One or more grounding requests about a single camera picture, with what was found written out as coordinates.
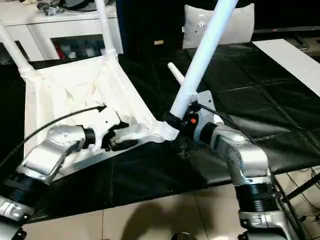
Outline white plastic table leg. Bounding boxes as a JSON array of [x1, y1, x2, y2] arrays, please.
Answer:
[[0, 18, 35, 78], [161, 0, 237, 143], [167, 62, 225, 125], [96, 0, 119, 60]]

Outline white plastic table top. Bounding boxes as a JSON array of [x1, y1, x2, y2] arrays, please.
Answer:
[[22, 53, 181, 181]]

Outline black work mat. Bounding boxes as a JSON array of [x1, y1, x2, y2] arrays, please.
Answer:
[[0, 41, 320, 223]]

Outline black box with yellow label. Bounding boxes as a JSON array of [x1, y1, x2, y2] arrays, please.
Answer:
[[116, 0, 187, 55]]

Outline grey cushion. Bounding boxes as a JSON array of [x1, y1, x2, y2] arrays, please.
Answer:
[[181, 3, 256, 50]]

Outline white cabinet with glass doors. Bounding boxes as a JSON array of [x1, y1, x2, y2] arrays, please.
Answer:
[[0, 6, 125, 62]]

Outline white flat board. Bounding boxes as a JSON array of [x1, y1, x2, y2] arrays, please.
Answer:
[[251, 38, 320, 97]]

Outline grey rounded device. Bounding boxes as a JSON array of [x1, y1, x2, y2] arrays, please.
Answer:
[[62, 0, 98, 12]]

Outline black tripod leg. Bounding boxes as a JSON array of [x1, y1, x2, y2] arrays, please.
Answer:
[[284, 172, 320, 201]]

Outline dark tangled small object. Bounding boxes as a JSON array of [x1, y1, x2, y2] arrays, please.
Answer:
[[36, 2, 63, 17]]

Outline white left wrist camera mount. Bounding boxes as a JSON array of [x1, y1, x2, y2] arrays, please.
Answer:
[[88, 104, 123, 155]]

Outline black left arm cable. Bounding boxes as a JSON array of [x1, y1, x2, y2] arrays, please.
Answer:
[[0, 104, 107, 168]]

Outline thin floor cables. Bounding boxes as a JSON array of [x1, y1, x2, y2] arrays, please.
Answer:
[[287, 166, 320, 223]]

